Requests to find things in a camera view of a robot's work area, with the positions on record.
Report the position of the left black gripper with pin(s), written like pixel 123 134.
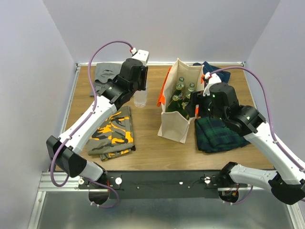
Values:
pixel 143 74

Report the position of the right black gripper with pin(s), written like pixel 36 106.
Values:
pixel 196 98

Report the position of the clear plastic water bottle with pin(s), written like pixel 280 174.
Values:
pixel 140 97

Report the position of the beige canvas tote bag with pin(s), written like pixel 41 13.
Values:
pixel 173 125

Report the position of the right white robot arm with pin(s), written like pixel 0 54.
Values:
pixel 287 180

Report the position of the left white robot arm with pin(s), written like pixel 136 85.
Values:
pixel 64 151

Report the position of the dark blue folded jeans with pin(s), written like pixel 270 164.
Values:
pixel 223 75

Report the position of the grey folded shorts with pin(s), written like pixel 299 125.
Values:
pixel 103 72

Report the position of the green plaid folded cloth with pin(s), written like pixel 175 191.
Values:
pixel 212 136

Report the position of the orange camouflage folded pants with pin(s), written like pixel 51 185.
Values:
pixel 114 137

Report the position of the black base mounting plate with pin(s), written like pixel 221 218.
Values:
pixel 144 184

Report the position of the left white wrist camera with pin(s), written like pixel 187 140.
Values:
pixel 140 55

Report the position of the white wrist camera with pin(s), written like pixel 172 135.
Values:
pixel 140 55
pixel 211 80

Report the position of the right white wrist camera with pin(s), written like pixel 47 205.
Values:
pixel 211 80

